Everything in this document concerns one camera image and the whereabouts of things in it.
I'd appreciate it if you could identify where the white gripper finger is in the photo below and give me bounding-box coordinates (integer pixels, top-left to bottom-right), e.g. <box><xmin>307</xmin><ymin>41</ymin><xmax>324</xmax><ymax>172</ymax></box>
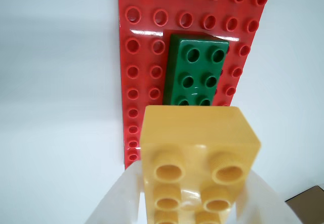
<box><xmin>233</xmin><ymin>170</ymin><xmax>302</xmax><ymax>224</ymax></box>
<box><xmin>87</xmin><ymin>160</ymin><xmax>145</xmax><ymax>224</ymax></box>

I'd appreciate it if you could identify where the yellow lego brick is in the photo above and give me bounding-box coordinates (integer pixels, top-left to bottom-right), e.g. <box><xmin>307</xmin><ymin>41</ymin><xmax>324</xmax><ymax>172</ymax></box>
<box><xmin>140</xmin><ymin>104</ymin><xmax>262</xmax><ymax>224</ymax></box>

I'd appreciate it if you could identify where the green lego brick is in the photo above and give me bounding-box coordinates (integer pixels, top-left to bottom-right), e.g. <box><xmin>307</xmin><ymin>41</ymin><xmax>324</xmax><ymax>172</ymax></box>
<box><xmin>161</xmin><ymin>32</ymin><xmax>230</xmax><ymax>107</ymax></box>

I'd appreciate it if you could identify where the red lego baseplate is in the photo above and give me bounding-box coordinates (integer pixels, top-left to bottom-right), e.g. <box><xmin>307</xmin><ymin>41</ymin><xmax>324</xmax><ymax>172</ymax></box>
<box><xmin>117</xmin><ymin>0</ymin><xmax>274</xmax><ymax>170</ymax></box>

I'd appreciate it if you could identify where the brown cardboard box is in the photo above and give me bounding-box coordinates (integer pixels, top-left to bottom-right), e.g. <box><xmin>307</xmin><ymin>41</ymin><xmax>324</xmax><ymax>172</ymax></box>
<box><xmin>285</xmin><ymin>184</ymin><xmax>324</xmax><ymax>224</ymax></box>

